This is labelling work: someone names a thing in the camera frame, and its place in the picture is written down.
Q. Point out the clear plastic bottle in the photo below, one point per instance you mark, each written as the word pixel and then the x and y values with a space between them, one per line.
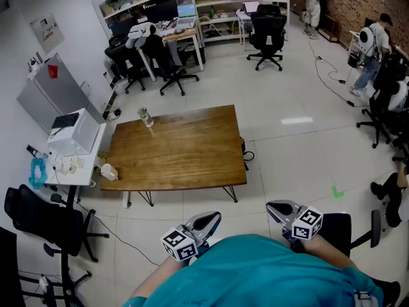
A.
pixel 145 117

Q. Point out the grey fridge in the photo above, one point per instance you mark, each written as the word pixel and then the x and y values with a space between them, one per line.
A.
pixel 60 91

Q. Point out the white side desk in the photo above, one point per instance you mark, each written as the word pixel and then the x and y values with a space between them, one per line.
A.
pixel 86 171

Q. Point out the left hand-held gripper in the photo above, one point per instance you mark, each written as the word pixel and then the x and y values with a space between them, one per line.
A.
pixel 179 243

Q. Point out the power strip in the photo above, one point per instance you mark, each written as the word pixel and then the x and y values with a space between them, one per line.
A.
pixel 109 105

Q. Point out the black office chair white backpack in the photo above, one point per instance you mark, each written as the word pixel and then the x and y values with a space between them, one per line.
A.
pixel 383 104

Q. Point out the wooden desk with white legs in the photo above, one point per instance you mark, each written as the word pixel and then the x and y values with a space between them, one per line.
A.
pixel 183 34

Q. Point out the red sticker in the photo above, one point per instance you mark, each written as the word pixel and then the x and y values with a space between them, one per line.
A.
pixel 53 71

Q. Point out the black office chair grey back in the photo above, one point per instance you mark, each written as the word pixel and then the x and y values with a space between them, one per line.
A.
pixel 166 59

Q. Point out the black mesh office chair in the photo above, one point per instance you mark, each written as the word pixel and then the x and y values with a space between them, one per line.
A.
pixel 48 222

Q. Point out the person's teal shirt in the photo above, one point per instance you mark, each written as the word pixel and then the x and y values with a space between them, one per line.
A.
pixel 249 273

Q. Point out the green floor tape mark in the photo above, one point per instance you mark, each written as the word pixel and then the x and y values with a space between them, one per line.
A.
pixel 337 193

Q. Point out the white jacket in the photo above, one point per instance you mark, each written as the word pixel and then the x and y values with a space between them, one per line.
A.
pixel 139 32

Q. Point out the person's left forearm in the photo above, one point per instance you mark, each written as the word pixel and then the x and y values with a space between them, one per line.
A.
pixel 159 275

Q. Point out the wooden table with metal legs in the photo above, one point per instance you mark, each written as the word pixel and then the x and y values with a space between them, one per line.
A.
pixel 179 152

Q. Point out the person's right forearm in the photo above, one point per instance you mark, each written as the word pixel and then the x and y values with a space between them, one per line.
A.
pixel 329 249

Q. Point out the translucent white storage box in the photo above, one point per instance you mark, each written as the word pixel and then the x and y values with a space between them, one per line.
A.
pixel 81 136

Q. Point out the laptop with pink screen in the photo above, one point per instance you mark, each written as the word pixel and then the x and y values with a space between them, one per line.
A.
pixel 251 7

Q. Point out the black high-back office chair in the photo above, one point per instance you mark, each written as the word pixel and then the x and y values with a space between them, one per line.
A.
pixel 267 30

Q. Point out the silver laptop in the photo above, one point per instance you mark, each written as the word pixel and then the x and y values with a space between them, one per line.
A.
pixel 186 14

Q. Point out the white wall panel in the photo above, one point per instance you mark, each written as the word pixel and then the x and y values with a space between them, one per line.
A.
pixel 47 32

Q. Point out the white cup container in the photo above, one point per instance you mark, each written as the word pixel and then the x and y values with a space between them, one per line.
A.
pixel 109 172

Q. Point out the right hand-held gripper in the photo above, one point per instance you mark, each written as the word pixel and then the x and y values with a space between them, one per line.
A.
pixel 306 224

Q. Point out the black monitor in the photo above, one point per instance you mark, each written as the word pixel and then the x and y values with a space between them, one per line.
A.
pixel 161 11

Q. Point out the white shelving unit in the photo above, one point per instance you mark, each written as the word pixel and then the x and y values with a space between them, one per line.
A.
pixel 207 2

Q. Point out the small white table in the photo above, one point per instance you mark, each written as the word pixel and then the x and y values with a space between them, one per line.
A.
pixel 243 17

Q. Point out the teal cloth bag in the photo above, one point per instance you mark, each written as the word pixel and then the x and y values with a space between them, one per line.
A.
pixel 34 179

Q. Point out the black armrest office chair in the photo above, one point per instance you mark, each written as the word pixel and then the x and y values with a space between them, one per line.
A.
pixel 335 232

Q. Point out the black keyboard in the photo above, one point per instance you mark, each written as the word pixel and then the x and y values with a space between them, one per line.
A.
pixel 65 120

